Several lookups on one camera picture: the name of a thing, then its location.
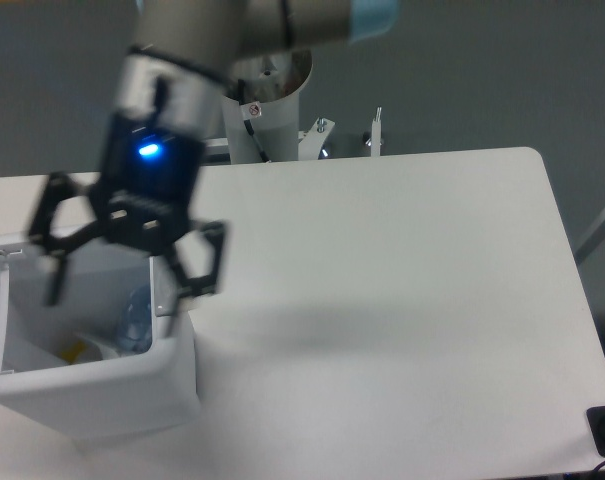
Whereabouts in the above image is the yellow trash item in bin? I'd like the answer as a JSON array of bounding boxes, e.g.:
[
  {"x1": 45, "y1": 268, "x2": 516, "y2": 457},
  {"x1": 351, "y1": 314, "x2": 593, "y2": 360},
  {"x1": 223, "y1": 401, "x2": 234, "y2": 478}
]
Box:
[{"x1": 58, "y1": 340, "x2": 88, "y2": 364}]

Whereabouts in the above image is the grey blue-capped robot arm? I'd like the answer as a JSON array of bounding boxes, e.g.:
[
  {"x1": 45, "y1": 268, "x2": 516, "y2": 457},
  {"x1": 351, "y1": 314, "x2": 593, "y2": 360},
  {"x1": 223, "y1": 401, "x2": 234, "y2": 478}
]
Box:
[{"x1": 28, "y1": 1, "x2": 399, "y2": 307}]

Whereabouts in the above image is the white frame at right edge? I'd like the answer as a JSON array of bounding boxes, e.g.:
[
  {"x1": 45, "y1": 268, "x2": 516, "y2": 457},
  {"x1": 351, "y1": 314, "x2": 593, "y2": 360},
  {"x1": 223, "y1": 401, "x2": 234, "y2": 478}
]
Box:
[{"x1": 574, "y1": 207, "x2": 605, "y2": 265}]

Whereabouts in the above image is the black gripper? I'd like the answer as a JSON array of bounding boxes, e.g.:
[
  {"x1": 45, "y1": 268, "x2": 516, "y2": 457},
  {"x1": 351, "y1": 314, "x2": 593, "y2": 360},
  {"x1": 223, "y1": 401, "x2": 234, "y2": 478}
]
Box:
[{"x1": 27, "y1": 47, "x2": 231, "y2": 341}]

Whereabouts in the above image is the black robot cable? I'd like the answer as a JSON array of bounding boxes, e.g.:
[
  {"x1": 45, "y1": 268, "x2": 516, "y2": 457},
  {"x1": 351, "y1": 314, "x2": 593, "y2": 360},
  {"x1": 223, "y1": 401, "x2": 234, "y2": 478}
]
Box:
[{"x1": 237, "y1": 78, "x2": 272, "y2": 164}]

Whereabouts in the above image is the clear blue plastic bottle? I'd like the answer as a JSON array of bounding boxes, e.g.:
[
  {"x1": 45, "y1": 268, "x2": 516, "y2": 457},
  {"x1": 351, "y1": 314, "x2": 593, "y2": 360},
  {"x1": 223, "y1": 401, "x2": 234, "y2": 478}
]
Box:
[{"x1": 115, "y1": 285, "x2": 153, "y2": 354}]

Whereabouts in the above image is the white metal base frame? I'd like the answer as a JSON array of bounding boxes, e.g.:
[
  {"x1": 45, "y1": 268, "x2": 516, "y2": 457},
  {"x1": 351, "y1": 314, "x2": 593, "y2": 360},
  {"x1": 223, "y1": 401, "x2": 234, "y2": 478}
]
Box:
[{"x1": 206, "y1": 106, "x2": 385, "y2": 165}]

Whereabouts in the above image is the white open trash can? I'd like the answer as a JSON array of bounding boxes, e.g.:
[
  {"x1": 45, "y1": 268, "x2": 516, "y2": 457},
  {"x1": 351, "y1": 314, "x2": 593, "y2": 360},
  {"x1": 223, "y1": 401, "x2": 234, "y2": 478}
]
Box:
[{"x1": 0, "y1": 233, "x2": 199, "y2": 438}]

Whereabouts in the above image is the white paper carton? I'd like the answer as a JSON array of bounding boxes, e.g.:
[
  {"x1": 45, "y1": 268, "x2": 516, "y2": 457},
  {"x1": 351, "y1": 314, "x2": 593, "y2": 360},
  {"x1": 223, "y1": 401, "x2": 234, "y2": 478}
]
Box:
[{"x1": 73, "y1": 332, "x2": 121, "y2": 364}]

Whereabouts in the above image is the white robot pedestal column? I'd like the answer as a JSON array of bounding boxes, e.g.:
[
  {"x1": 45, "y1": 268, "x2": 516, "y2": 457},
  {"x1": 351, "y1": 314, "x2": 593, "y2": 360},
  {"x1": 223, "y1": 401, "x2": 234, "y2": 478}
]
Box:
[{"x1": 220, "y1": 48, "x2": 314, "y2": 164}]

